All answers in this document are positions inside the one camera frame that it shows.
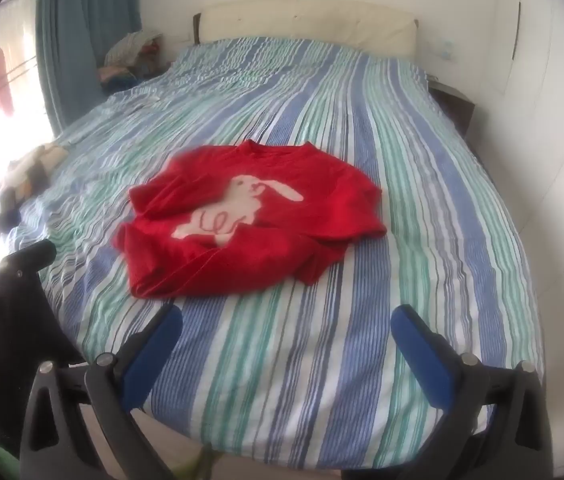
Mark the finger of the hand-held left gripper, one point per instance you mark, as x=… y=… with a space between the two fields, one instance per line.
x=32 y=255

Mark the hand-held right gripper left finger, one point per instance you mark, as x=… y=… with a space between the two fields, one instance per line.
x=159 y=345

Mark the plaid cloth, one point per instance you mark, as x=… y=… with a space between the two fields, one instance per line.
x=32 y=170

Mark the red sweater with white rabbit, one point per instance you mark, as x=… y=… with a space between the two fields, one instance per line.
x=262 y=240

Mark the cream padded headboard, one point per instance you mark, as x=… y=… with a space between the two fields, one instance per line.
x=312 y=20

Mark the wall socket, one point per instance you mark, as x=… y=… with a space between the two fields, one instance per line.
x=444 y=50

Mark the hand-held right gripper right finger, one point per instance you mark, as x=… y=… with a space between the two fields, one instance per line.
x=414 y=340

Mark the dark wooden nightstand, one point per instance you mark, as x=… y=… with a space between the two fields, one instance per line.
x=454 y=105

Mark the bed with striped sheet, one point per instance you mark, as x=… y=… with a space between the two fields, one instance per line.
x=361 y=160

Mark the pile of clothes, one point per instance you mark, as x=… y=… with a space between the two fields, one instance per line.
x=129 y=60

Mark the blue curtain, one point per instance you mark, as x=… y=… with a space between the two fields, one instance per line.
x=77 y=35

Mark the white wardrobe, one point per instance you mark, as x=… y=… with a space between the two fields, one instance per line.
x=551 y=110

